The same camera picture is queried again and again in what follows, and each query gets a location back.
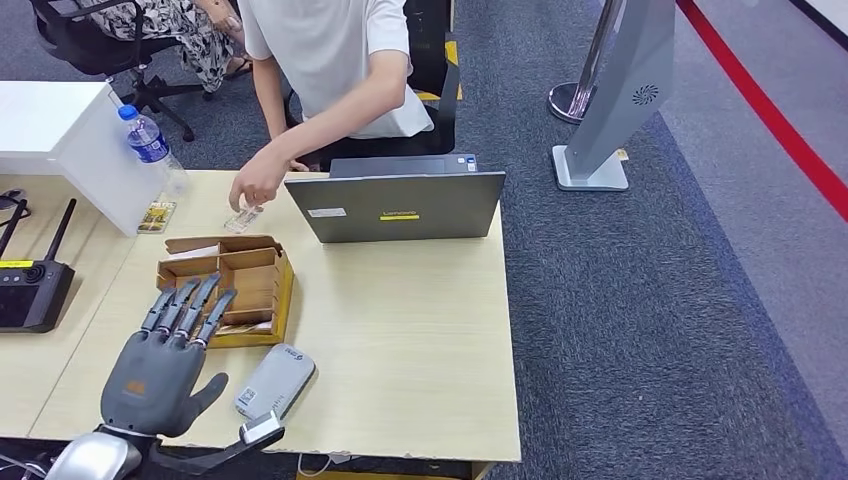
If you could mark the person's left hand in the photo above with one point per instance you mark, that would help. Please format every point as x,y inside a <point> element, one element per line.
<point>262,179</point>

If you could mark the person's right hand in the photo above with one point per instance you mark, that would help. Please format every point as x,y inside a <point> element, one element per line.
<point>299,166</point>

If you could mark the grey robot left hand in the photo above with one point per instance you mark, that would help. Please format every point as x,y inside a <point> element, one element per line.
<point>152,384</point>

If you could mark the ID card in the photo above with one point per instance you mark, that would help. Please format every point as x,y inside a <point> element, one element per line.
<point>242,220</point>

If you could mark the brown cardboard card organizer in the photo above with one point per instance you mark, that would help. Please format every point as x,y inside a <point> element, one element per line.
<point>255,285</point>

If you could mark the grey card reader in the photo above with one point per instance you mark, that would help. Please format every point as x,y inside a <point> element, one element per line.
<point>278,381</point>

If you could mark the person's right forearm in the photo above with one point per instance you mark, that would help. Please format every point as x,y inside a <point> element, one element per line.
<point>281,136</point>

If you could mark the white card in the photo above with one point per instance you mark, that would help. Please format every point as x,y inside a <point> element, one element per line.
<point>195,252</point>

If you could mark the person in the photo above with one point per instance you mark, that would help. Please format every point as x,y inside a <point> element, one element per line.
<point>331,60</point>
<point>179,30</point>

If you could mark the grey laptop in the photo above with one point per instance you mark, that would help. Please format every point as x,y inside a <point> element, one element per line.
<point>397,205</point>

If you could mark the clear water bottle, blue cap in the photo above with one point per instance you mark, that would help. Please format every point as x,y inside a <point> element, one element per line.
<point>152,146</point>

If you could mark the black remote controller with antennas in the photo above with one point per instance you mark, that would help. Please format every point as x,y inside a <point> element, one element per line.
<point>33,298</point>

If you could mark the black office chair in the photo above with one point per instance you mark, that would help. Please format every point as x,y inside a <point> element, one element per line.
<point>86,50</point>
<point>444,112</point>

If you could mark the white cabinet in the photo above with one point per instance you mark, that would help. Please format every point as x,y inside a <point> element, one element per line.
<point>60,132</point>

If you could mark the grey kiosk stand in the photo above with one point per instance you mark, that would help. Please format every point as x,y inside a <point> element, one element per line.
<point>616,93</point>

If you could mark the pale wrist camera, black bracket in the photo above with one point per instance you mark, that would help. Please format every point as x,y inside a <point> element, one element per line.
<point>262,429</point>

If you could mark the chrome stanchion post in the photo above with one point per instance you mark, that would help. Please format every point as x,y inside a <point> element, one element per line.
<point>583,86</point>

